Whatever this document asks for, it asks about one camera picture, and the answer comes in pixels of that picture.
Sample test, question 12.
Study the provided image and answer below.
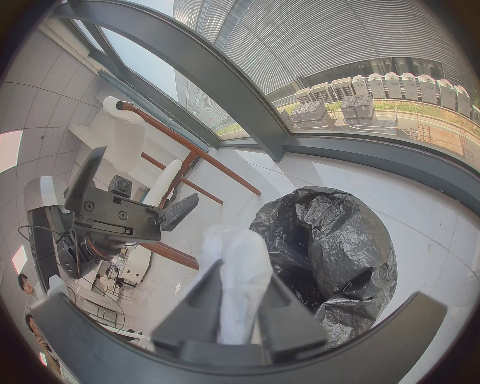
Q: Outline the black plastic bag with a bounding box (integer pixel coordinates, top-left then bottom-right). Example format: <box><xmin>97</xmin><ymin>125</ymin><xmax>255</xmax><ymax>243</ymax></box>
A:
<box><xmin>249</xmin><ymin>185</ymin><xmax>398</xmax><ymax>349</ymax></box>

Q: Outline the black cable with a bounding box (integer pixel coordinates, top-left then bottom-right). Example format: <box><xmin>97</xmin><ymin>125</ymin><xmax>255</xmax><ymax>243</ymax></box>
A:
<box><xmin>67</xmin><ymin>283</ymin><xmax>127</xmax><ymax>332</ymax></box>

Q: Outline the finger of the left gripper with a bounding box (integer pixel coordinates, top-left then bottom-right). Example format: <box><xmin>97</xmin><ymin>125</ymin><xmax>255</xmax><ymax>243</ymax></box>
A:
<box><xmin>64</xmin><ymin>146</ymin><xmax>108</xmax><ymax>215</ymax></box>
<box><xmin>159</xmin><ymin>193</ymin><xmax>200</xmax><ymax>231</ymax></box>

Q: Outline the person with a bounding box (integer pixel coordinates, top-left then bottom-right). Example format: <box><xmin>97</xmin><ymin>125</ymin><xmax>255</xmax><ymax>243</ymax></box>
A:
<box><xmin>17</xmin><ymin>273</ymin><xmax>40</xmax><ymax>301</ymax></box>

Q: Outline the window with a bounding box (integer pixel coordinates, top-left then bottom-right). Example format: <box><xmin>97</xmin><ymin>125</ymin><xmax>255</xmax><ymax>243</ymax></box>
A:
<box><xmin>49</xmin><ymin>0</ymin><xmax>480</xmax><ymax>177</ymax></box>

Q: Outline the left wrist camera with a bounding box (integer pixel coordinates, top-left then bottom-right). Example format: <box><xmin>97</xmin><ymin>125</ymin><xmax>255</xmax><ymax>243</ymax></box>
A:
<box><xmin>109</xmin><ymin>174</ymin><xmax>134</xmax><ymax>200</ymax></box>

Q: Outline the wooden chair with white cushions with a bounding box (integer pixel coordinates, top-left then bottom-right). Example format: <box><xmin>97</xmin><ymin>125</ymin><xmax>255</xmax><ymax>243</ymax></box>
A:
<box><xmin>102</xmin><ymin>95</ymin><xmax>262</xmax><ymax>271</ymax></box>

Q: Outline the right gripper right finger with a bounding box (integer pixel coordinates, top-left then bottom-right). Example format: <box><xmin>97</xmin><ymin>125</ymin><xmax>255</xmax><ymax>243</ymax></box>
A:
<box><xmin>258</xmin><ymin>273</ymin><xmax>337</xmax><ymax>354</ymax></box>

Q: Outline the white paper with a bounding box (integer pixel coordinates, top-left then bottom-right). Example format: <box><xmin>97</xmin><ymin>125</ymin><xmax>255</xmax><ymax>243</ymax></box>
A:
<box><xmin>198</xmin><ymin>224</ymin><xmax>273</xmax><ymax>346</ymax></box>

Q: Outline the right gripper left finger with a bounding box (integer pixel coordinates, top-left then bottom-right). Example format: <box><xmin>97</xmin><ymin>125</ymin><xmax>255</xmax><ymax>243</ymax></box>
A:
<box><xmin>151</xmin><ymin>258</ymin><xmax>226</xmax><ymax>344</ymax></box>

